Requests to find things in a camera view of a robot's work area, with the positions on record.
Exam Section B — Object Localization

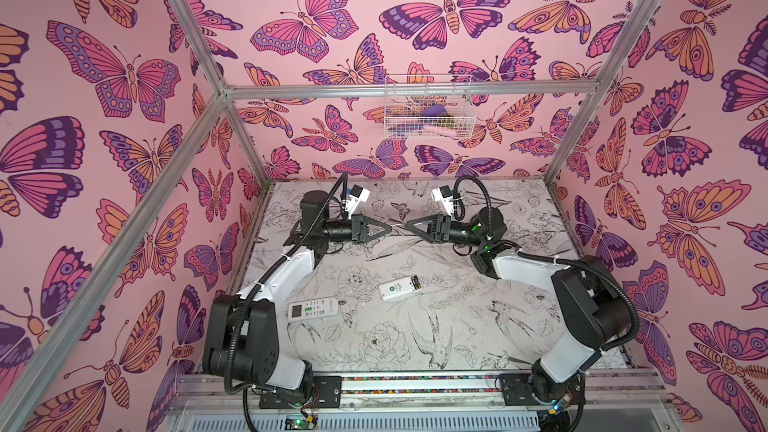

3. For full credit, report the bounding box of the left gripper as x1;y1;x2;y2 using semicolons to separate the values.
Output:
318;219;389;248

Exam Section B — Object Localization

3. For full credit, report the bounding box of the white remote control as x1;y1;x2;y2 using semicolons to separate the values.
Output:
379;275;422;302
287;297;340;322

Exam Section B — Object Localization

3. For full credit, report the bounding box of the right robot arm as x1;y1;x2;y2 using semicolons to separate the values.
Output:
406;207;640;411

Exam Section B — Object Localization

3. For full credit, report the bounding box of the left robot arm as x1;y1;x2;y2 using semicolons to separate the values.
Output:
202;185;392;403

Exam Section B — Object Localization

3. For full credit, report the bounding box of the white wire basket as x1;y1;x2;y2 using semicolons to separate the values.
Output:
381;80;476;141

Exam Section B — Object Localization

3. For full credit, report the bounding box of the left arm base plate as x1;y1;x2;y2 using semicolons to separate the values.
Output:
259;376;343;409

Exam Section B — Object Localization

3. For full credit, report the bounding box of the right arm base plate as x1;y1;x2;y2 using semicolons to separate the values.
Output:
496;371;584;412

